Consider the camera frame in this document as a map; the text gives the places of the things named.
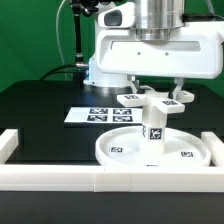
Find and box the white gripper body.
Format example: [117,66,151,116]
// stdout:
[95,22,224,79]

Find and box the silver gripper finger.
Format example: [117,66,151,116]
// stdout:
[169,78,184,99]
[128,76,145,94]

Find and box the white cross-shaped table base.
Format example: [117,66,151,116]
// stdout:
[117,90,194,114]

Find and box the white round table top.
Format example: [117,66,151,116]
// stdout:
[95,126,211,168]

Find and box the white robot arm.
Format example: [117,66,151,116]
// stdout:
[84,0,224,93]

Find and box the white marker sheet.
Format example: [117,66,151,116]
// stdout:
[64,107,142,124]

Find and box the black cable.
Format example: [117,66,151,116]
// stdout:
[39,64,89,81]

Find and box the grey cable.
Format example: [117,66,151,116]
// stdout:
[55,0,69,81]

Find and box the white U-shaped frame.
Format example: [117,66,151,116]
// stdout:
[0,129,224,192]

